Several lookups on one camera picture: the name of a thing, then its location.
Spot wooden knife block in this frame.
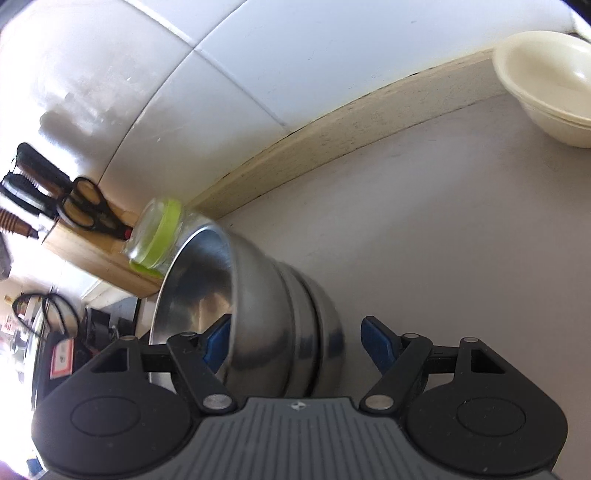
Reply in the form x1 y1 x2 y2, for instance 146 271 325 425
41 203 163 299

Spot glass jar with green lid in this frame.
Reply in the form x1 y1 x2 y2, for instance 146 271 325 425
124 197 186 278

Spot deep steel bowl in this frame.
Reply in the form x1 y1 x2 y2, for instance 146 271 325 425
272 261 325 398

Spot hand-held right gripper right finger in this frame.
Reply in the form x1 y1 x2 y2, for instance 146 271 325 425
360 316 522 413

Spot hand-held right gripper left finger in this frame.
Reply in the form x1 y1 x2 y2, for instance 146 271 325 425
76 314 234 413

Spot brown wooden knife handle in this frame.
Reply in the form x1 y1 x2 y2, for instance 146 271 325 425
0 208 39 241

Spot black orange scissors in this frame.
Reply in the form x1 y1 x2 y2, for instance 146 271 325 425
54 176 136 241

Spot black cable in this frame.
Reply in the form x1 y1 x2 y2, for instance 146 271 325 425
12 291 81 340

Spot cream plastic bowl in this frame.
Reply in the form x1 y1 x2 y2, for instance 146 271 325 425
505 90 591 149
492 30 591 137

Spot wide shallow steel bowl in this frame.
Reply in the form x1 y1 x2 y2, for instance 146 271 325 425
295 272 347 398

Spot dark box with red label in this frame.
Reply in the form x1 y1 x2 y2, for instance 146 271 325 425
44 337 77 382

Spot black knife handle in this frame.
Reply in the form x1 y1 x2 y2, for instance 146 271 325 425
0 172 58 219
15 142 73 197

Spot small steel bowl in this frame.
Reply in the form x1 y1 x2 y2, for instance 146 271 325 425
148 220 301 398

